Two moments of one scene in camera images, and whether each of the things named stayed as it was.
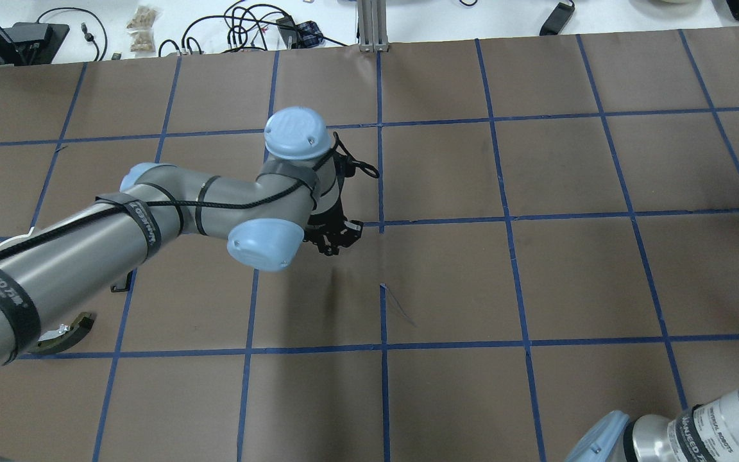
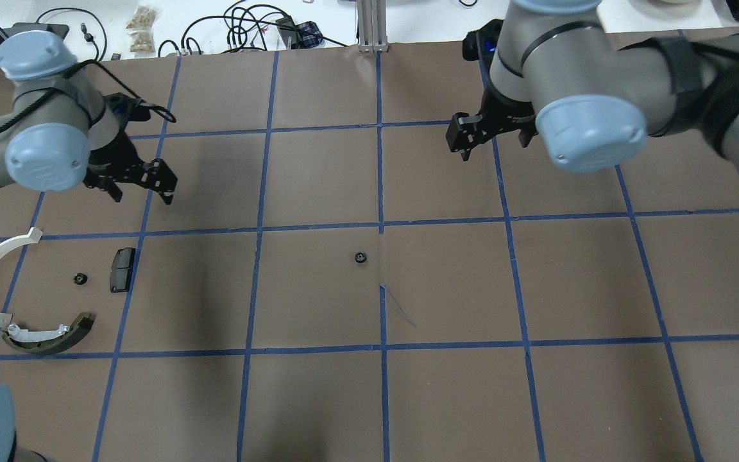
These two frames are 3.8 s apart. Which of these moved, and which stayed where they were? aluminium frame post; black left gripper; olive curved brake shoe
Moved: black left gripper
Stayed: aluminium frame post; olive curved brake shoe
